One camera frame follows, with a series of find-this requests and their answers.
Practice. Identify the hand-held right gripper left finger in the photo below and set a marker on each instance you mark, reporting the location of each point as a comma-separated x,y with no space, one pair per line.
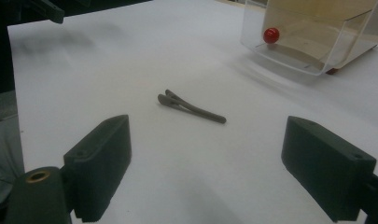
98,168

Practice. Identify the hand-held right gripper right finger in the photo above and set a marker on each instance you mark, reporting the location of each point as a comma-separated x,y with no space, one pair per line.
326,168

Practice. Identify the grey hair clip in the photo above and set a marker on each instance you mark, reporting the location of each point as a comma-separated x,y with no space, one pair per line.
189,107

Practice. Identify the clear plastic box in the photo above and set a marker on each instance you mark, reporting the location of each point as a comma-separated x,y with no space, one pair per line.
308,37

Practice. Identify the red ball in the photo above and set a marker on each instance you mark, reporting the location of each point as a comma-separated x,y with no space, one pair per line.
271,35

